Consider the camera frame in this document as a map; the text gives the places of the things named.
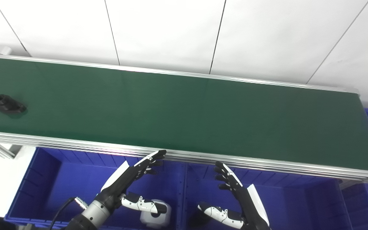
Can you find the green conveyor belt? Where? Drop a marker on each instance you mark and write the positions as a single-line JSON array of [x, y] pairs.
[[177, 111]]

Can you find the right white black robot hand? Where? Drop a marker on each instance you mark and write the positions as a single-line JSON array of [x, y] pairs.
[[249, 204]]

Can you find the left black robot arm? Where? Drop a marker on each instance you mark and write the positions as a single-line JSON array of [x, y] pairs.
[[91, 215]]

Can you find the black flanged machine part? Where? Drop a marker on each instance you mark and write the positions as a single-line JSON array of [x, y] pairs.
[[7, 104]]

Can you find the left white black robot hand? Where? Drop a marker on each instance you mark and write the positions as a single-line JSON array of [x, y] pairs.
[[121, 182]]

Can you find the white round plastic part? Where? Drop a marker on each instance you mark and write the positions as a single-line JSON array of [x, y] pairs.
[[158, 220]]

